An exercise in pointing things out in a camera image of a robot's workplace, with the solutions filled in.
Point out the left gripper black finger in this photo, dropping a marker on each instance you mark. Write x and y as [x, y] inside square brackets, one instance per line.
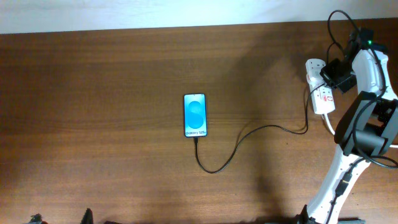
[88, 217]
[37, 219]

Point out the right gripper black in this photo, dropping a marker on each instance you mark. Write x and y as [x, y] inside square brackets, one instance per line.
[334, 73]

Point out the blue smartphone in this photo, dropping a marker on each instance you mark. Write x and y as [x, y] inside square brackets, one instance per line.
[195, 120]

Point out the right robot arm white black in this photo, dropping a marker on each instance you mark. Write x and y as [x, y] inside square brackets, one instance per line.
[365, 132]

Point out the white charger adapter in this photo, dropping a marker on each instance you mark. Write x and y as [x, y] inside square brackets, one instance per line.
[314, 77]

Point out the white power strip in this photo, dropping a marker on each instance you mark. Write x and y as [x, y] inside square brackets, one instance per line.
[322, 98]

